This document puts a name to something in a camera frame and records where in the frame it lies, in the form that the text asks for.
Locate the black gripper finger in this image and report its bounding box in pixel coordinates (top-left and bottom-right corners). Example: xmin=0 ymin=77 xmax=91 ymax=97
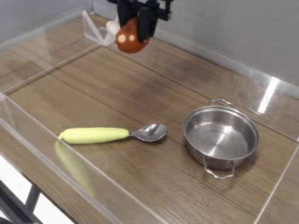
xmin=136 ymin=7 xmax=158 ymax=42
xmin=116 ymin=1 xmax=138 ymax=26

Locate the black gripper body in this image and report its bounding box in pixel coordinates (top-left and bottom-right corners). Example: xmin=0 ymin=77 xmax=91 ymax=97
xmin=107 ymin=0 xmax=174 ymax=21

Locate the red toy mushroom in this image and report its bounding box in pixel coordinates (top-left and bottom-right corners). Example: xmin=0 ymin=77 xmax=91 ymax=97
xmin=107 ymin=17 xmax=150 ymax=53

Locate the clear acrylic barrier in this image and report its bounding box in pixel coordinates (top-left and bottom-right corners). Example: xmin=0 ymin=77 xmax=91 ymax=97
xmin=0 ymin=15 xmax=299 ymax=224

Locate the yellow-handled metal scoop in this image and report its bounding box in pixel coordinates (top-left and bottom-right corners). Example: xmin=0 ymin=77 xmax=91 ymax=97
xmin=59 ymin=123 xmax=167 ymax=144

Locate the silver pot with handles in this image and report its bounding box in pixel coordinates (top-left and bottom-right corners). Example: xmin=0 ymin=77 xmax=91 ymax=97
xmin=183 ymin=98 xmax=259 ymax=179

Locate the black table leg frame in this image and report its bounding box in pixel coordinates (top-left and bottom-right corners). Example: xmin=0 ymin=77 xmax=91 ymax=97
xmin=0 ymin=180 xmax=43 ymax=224

